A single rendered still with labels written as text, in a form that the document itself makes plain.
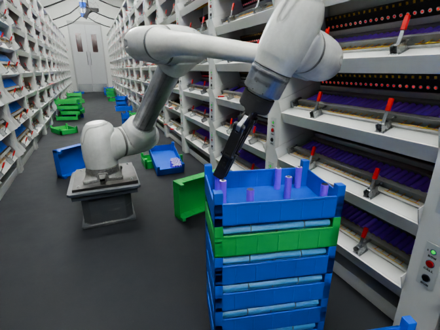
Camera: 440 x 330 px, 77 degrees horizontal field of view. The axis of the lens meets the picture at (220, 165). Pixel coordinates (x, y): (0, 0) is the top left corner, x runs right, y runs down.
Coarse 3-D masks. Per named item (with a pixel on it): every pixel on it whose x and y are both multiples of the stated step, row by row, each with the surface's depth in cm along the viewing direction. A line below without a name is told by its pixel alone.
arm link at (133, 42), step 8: (128, 32) 93; (136, 32) 88; (144, 32) 86; (128, 40) 91; (136, 40) 88; (128, 48) 93; (136, 48) 89; (144, 48) 87; (136, 56) 93; (144, 56) 90
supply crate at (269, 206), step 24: (288, 168) 81; (216, 192) 59; (240, 192) 77; (264, 192) 77; (312, 192) 77; (336, 192) 63; (216, 216) 60; (240, 216) 61; (264, 216) 62; (288, 216) 63; (312, 216) 64; (336, 216) 65
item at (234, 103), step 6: (228, 84) 177; (234, 84) 179; (216, 90) 175; (222, 90) 175; (216, 96) 176; (222, 102) 169; (228, 102) 161; (234, 102) 153; (234, 108) 156; (240, 108) 149
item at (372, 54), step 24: (408, 0) 80; (432, 0) 74; (336, 24) 104; (360, 24) 96; (384, 24) 88; (408, 24) 82; (432, 24) 75; (360, 48) 86; (384, 48) 77; (408, 48) 71; (432, 48) 66; (360, 72) 81; (384, 72) 75; (408, 72) 69; (432, 72) 64
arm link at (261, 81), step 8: (256, 64) 59; (256, 72) 59; (264, 72) 58; (272, 72) 57; (248, 80) 61; (256, 80) 59; (264, 80) 58; (272, 80) 58; (280, 80) 58; (288, 80) 60; (248, 88) 63; (256, 88) 60; (264, 88) 59; (272, 88) 59; (280, 88) 60; (264, 96) 61; (272, 96) 60; (280, 96) 62
